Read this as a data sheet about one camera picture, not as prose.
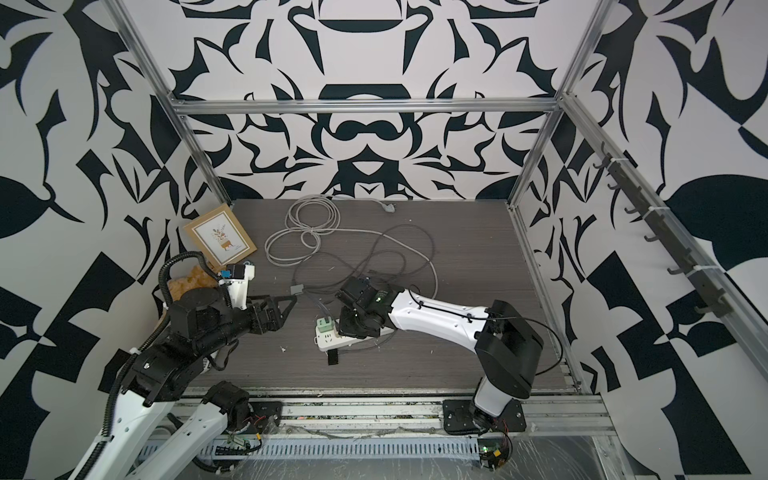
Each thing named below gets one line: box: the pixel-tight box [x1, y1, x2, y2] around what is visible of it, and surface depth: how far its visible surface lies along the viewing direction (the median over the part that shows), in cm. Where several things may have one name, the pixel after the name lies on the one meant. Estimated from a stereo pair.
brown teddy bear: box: [169, 265, 218, 301], surface depth 89 cm
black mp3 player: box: [327, 348, 339, 365], surface depth 85 cm
